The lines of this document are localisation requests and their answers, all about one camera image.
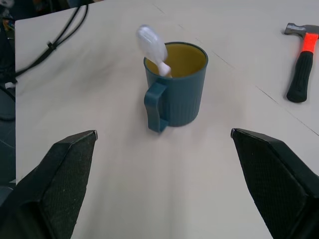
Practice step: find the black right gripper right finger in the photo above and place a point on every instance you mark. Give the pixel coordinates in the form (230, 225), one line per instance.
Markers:
(269, 184)

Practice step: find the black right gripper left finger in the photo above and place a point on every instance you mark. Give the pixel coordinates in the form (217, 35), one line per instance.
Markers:
(57, 189)

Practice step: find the dark teal ribbed mug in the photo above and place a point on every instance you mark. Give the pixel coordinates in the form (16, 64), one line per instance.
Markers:
(183, 99)

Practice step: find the white plastic spoon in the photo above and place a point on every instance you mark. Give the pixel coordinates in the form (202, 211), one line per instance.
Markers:
(153, 47)

